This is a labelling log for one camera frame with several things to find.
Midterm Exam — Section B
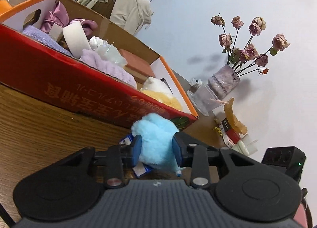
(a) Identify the white tape roll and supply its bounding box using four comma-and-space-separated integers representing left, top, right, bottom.
62, 21, 91, 59

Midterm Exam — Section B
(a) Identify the small white bottle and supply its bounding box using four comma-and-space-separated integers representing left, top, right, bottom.
189, 78, 202, 89

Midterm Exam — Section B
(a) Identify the light blue fluffy toy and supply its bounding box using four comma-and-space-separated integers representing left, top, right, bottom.
131, 113, 183, 176

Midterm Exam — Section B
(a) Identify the lavender towel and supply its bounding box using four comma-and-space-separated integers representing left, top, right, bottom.
22, 25, 137, 89

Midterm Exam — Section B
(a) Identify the beige coat on chair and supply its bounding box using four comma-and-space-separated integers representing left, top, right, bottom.
77, 0, 153, 35

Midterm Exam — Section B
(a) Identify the purple glass vase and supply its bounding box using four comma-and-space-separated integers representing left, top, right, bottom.
207, 65, 240, 100

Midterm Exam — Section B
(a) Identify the red cigarette box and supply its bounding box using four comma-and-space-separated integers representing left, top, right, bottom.
215, 118, 241, 148

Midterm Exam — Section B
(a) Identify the cardboard box red orange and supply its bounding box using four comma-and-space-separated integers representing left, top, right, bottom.
1, 0, 198, 130

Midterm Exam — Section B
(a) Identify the clear plastic cup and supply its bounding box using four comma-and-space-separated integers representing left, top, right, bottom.
187, 84, 229, 117

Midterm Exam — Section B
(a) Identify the orange pink sponge block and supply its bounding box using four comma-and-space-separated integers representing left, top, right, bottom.
119, 49, 155, 78

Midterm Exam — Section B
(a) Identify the pink satin cloth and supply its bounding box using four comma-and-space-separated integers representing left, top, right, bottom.
40, 1, 98, 37

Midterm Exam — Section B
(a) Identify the yellow fluffy toy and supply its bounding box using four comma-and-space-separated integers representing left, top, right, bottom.
141, 90, 183, 111

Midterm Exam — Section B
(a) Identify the brown wooden chair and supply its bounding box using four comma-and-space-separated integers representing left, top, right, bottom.
91, 0, 116, 19

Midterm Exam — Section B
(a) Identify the blue tissue pack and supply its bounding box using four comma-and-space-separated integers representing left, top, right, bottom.
119, 133, 154, 179

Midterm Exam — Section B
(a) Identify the white plastic bag bundle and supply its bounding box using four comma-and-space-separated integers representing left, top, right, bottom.
89, 36, 127, 67

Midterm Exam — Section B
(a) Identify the white plush toy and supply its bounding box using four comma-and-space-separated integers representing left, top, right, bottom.
141, 76, 173, 95

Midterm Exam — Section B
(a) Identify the dried pink rose bouquet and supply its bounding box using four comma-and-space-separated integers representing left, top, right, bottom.
211, 14, 290, 77

